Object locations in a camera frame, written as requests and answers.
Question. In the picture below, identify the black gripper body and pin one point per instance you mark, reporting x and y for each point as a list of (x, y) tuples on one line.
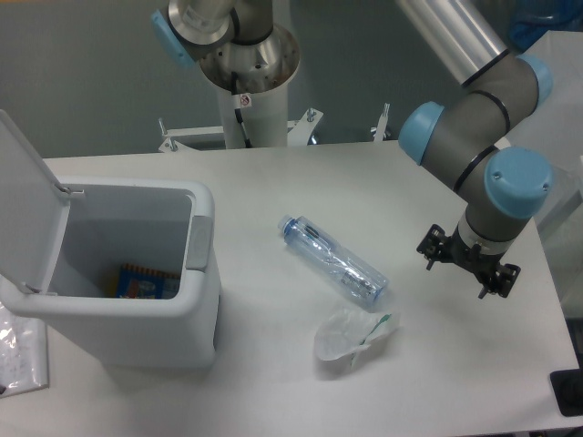
[(473, 259)]

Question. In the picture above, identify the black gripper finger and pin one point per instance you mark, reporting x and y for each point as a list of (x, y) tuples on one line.
[(432, 246), (499, 280)]

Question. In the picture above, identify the clear plastic water bottle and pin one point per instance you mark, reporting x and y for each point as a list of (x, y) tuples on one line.
[(359, 281)]

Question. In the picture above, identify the clear plastic bag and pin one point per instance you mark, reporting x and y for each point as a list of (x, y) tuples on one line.
[(348, 333)]

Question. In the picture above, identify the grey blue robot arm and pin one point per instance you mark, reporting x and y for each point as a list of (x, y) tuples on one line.
[(502, 188)]

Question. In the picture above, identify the white trash can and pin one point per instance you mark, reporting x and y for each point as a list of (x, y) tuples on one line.
[(164, 225)]

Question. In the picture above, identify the white trash can lid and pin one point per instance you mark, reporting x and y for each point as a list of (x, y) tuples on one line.
[(34, 212)]

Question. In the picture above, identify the black device at edge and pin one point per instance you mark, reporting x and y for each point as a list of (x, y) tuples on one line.
[(567, 387)]

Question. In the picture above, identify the blue water jug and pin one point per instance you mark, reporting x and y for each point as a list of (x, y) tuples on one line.
[(530, 20)]

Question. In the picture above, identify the colourful snack package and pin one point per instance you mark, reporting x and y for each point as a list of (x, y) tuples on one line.
[(135, 282)]

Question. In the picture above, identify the plastic sleeve with paper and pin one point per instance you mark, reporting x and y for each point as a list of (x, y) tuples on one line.
[(24, 360)]

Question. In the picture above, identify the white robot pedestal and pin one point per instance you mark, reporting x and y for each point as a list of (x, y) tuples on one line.
[(251, 84)]

